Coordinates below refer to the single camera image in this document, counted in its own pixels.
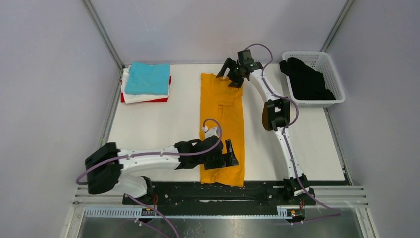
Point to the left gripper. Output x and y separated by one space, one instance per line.
227 159

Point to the yellow t-shirt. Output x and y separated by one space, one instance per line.
224 104

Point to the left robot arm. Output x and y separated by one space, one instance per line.
113 169

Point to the folded white t-shirt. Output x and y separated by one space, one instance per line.
124 80

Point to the white cable duct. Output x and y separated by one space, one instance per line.
145 213

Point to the black t-shirt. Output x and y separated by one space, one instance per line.
306 83

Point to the folded turquoise t-shirt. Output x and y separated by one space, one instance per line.
147 79

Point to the white plastic basket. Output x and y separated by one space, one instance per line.
321 62

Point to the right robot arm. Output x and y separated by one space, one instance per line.
275 115

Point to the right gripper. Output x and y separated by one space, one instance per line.
236 82

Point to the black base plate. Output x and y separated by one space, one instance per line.
193 198

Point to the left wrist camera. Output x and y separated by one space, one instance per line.
210 132

